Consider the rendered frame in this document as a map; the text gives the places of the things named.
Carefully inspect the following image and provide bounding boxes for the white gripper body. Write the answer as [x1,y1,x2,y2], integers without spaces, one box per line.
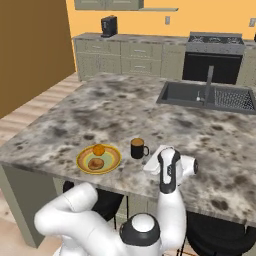
[142,144,169,176]

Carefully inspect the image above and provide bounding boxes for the black mug of coffee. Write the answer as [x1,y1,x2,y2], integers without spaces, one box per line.
[130,137,151,160]

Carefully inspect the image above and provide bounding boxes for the yellow breakfast plate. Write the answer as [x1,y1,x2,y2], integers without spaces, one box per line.
[75,143,123,176]

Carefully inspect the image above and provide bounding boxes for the black coffee machine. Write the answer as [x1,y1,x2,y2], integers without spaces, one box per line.
[100,14,119,39]

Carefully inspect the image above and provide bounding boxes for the orange round pastry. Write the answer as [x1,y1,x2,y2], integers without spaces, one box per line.
[92,143,107,157]

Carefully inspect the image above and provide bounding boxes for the brown flat pancake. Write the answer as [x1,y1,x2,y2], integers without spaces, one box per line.
[87,157,106,171]

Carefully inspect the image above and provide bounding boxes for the black stool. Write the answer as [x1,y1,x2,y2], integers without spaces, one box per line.
[176,210,256,256]
[62,180,125,232]

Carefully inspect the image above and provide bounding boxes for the dark grey sink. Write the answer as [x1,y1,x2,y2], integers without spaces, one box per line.
[156,80,256,116]

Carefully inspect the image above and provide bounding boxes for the dark grey tap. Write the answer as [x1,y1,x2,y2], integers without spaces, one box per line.
[203,65,215,108]

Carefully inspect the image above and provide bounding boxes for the grey-green base cupboards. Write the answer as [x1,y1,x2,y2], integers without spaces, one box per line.
[72,32,188,83]
[235,39,256,88]

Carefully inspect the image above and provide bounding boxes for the black and steel oven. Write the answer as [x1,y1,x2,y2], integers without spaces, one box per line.
[181,31,246,86]

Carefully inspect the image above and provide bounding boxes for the grey-green island base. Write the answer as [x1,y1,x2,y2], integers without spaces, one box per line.
[0,162,68,250]

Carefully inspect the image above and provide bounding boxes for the grey wall shelf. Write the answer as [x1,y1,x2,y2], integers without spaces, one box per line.
[143,6,180,13]

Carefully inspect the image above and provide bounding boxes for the grey-green wall cupboards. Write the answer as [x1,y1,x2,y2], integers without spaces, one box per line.
[73,0,145,11]

